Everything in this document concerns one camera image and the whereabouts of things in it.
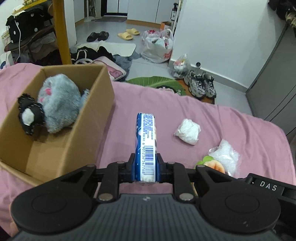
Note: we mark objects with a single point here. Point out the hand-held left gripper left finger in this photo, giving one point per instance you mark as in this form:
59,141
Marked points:
113,172

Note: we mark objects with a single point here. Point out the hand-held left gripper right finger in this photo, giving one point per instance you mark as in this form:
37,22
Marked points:
178,172

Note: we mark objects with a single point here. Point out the burger plush toy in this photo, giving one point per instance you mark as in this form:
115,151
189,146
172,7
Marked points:
214,165

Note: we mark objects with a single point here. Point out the blue tissue pack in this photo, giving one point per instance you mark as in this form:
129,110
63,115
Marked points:
147,143

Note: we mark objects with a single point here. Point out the blue-grey fluffy plush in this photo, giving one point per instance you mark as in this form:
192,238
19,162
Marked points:
85,98

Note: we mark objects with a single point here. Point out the grey plush paw toy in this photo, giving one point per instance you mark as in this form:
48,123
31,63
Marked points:
60,102

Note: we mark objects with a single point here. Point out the black stitched plush toy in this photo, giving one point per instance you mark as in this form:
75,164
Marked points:
30,115

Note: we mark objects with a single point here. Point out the white wrapped soft ball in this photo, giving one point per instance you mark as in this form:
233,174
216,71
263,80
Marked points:
188,132

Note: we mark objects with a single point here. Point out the clear bag of white stuffing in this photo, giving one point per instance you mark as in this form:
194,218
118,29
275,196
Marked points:
226,155

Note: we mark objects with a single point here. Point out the grey sneaker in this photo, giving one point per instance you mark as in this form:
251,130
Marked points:
195,85
209,85

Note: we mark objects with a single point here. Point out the green leaf rug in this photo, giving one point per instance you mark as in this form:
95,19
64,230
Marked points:
148,81

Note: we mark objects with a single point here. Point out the grey wardrobe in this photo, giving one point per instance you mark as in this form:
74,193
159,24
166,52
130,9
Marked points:
277,88

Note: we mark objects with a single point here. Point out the pink bag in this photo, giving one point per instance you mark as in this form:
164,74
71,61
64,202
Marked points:
115,69

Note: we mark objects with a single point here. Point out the clear plastic trash bag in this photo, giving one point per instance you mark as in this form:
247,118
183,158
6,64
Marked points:
180,67

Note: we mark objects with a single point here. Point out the blue-grey cloth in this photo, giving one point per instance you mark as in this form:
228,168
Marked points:
123,61

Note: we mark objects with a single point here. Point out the black clothes pile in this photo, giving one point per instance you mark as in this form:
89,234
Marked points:
92,54

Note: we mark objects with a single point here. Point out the white plastic shopping bag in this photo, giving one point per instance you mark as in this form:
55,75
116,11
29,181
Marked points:
155,52

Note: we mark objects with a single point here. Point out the white floor mat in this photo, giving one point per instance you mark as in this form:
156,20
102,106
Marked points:
122,48

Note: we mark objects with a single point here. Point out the yellow slipper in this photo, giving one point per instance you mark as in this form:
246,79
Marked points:
125,36
133,31

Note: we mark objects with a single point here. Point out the black slipper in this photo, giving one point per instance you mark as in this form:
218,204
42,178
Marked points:
103,36
92,37

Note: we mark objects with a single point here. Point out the small orange cardboard box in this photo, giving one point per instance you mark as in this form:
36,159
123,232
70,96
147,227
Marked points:
165,25

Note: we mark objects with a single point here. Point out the grey doormat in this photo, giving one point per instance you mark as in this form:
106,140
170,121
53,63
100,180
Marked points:
111,19

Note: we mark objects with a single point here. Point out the dark spray bottle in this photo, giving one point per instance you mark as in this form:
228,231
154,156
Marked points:
174,12

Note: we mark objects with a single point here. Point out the black polka dot bag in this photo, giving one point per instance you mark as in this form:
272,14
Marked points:
30,25

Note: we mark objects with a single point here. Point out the hanging black coat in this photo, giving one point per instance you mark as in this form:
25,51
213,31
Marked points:
284,11

